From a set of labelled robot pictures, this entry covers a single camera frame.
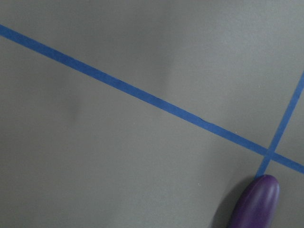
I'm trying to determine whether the purple eggplant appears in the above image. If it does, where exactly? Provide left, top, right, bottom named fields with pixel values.
left=228, top=175, right=280, bottom=228

